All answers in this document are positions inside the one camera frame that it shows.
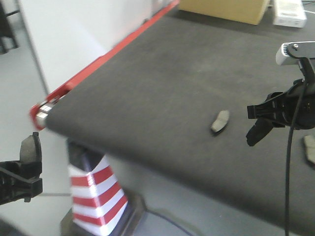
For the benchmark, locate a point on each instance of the grey brake pad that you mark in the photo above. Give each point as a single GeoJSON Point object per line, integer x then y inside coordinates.
{"type": "Point", "coordinates": [220, 122]}
{"type": "Point", "coordinates": [31, 156]}
{"type": "Point", "coordinates": [259, 130]}
{"type": "Point", "coordinates": [309, 148]}

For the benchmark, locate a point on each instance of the white carton box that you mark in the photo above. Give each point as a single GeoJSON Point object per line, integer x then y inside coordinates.
{"type": "Point", "coordinates": [289, 13]}

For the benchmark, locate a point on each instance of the red conveyor frame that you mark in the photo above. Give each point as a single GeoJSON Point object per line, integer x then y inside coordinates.
{"type": "Point", "coordinates": [70, 84]}

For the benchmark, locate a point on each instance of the dark grey conveyor belt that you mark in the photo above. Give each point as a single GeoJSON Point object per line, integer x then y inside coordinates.
{"type": "Point", "coordinates": [154, 102]}

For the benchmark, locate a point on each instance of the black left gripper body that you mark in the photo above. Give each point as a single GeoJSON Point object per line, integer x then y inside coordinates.
{"type": "Point", "coordinates": [20, 181]}

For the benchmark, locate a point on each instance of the cardboard box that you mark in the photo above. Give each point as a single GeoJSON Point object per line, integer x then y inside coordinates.
{"type": "Point", "coordinates": [244, 11]}

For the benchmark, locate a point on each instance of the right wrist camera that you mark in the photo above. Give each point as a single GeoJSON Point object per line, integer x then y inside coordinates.
{"type": "Point", "coordinates": [289, 53]}

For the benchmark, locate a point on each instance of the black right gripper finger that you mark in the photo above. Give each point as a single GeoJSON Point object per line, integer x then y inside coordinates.
{"type": "Point", "coordinates": [271, 110]}

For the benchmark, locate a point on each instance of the left red-white traffic cone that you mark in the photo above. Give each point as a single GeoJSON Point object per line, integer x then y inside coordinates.
{"type": "Point", "coordinates": [100, 205]}

